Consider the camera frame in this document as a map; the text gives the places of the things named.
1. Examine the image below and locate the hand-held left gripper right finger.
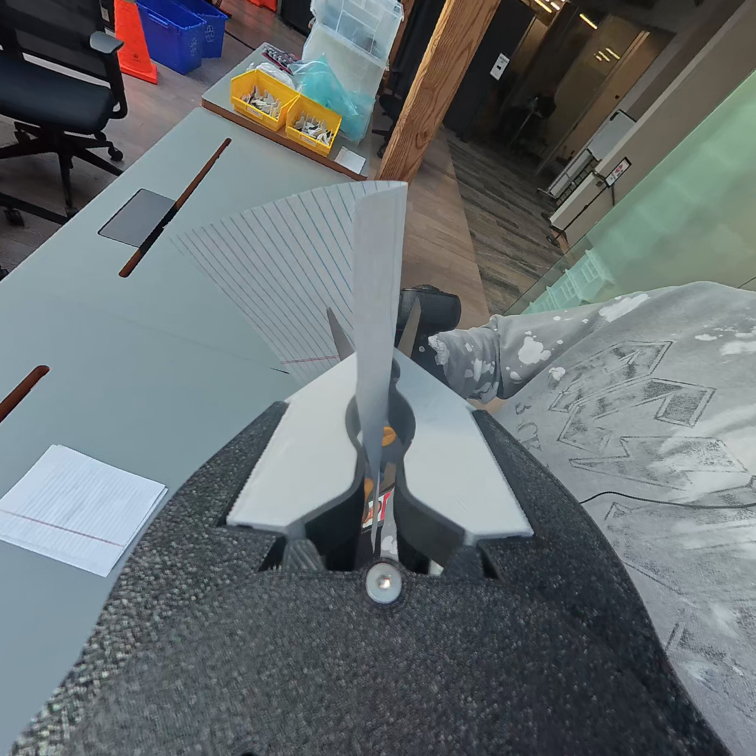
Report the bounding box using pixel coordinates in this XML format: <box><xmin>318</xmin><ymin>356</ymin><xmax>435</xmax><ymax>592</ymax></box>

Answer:
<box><xmin>390</xmin><ymin>348</ymin><xmax>535</xmax><ymax>573</ymax></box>

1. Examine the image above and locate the white whiteboard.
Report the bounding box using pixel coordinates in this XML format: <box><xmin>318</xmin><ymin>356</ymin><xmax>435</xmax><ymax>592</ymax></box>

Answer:
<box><xmin>591</xmin><ymin>109</ymin><xmax>637</xmax><ymax>160</ymax></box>

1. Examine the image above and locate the thin black cable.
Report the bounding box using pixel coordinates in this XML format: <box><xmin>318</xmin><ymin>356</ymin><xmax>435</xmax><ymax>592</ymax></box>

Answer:
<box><xmin>580</xmin><ymin>488</ymin><xmax>756</xmax><ymax>511</ymax></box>

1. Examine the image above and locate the dark desk cable cover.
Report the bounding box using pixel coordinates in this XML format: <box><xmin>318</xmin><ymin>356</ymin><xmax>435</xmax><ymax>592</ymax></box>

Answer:
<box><xmin>98</xmin><ymin>188</ymin><xmax>179</xmax><ymax>249</ymax></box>

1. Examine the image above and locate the person's right forearm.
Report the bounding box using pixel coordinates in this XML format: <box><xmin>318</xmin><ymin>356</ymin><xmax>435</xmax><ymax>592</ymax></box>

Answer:
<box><xmin>426</xmin><ymin>313</ymin><xmax>509</xmax><ymax>410</ymax></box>

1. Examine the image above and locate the clear plastic drawer unit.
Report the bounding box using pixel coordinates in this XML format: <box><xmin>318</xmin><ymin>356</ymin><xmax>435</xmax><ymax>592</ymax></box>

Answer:
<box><xmin>302</xmin><ymin>0</ymin><xmax>407</xmax><ymax>116</ymax></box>

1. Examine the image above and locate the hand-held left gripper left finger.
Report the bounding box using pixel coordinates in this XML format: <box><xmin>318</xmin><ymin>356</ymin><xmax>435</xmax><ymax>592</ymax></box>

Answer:
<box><xmin>226</xmin><ymin>348</ymin><xmax>379</xmax><ymax>571</ymax></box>

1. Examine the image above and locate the grey scissors orange pivot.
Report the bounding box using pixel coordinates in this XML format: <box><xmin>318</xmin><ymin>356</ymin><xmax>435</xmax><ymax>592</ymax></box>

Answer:
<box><xmin>326</xmin><ymin>294</ymin><xmax>424</xmax><ymax>450</ymax></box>

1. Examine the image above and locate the white lined paper sheet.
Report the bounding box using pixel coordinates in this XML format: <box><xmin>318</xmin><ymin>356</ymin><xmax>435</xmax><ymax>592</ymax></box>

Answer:
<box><xmin>170</xmin><ymin>180</ymin><xmax>410</xmax><ymax>553</ymax></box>

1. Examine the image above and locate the black mesh office chair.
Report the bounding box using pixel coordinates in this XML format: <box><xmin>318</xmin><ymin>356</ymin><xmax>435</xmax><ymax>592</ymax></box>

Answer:
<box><xmin>0</xmin><ymin>0</ymin><xmax>129</xmax><ymax>226</ymax></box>

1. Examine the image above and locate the yellow parts bin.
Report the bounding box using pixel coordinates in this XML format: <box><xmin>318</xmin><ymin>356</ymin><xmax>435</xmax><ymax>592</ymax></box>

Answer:
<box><xmin>230</xmin><ymin>67</ymin><xmax>300</xmax><ymax>133</ymax></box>
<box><xmin>285</xmin><ymin>94</ymin><xmax>343</xmax><ymax>158</ymax></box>

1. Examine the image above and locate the person's grey sweatshirt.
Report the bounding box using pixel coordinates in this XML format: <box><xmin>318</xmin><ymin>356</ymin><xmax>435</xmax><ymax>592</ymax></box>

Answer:
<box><xmin>475</xmin><ymin>281</ymin><xmax>756</xmax><ymax>756</ymax></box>

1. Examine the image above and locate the large orange traffic cone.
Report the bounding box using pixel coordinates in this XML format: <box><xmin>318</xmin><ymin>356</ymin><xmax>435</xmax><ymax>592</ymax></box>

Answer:
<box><xmin>113</xmin><ymin>0</ymin><xmax>159</xmax><ymax>85</ymax></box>

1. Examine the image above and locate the floor sign stand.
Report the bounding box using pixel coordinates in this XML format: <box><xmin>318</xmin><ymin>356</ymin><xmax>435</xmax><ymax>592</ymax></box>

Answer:
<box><xmin>595</xmin><ymin>156</ymin><xmax>633</xmax><ymax>208</ymax></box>

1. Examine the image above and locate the wood-edged side table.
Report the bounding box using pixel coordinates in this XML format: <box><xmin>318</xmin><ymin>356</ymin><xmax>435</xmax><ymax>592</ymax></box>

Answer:
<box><xmin>202</xmin><ymin>40</ymin><xmax>379</xmax><ymax>182</ymax></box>

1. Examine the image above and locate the stack of lined paper sheets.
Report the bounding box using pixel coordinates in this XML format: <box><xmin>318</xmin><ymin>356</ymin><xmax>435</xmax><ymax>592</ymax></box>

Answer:
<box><xmin>0</xmin><ymin>444</ymin><xmax>169</xmax><ymax>578</ymax></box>

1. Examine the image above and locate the blue recycling bin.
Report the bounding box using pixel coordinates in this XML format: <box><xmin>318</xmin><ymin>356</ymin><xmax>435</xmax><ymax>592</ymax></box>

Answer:
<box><xmin>136</xmin><ymin>0</ymin><xmax>208</xmax><ymax>76</ymax></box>
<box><xmin>177</xmin><ymin>0</ymin><xmax>230</xmax><ymax>60</ymax></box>

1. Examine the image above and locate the grey desk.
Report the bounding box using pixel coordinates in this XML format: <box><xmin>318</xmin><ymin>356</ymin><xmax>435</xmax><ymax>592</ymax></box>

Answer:
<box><xmin>0</xmin><ymin>106</ymin><xmax>379</xmax><ymax>756</ymax></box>

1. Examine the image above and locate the teal plastic bag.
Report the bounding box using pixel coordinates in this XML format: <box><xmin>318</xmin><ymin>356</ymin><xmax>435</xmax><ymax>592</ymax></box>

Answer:
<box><xmin>291</xmin><ymin>54</ymin><xmax>362</xmax><ymax>144</ymax></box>

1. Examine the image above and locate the wooden pillar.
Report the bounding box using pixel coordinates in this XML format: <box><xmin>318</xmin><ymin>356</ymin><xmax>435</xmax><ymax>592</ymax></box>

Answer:
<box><xmin>374</xmin><ymin>0</ymin><xmax>503</xmax><ymax>185</ymax></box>

